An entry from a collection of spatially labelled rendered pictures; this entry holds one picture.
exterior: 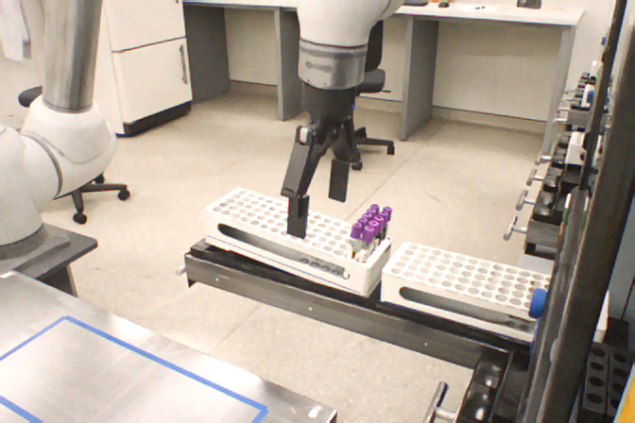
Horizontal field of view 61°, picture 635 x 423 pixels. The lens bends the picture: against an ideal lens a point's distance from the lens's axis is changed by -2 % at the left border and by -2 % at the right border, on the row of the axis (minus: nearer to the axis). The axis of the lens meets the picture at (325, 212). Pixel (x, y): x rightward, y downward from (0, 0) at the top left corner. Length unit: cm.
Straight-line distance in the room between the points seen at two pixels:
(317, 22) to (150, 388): 48
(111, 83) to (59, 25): 294
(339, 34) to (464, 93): 372
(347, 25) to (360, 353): 142
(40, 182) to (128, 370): 60
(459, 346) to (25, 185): 87
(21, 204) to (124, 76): 290
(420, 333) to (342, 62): 39
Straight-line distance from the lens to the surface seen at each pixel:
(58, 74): 123
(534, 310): 55
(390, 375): 188
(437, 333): 78
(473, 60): 433
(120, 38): 402
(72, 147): 127
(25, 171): 121
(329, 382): 185
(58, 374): 75
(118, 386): 71
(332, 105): 74
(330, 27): 70
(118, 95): 412
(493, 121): 440
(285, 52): 425
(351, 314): 82
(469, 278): 79
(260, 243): 93
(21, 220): 122
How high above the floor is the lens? 129
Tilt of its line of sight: 27 degrees down
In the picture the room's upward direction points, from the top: straight up
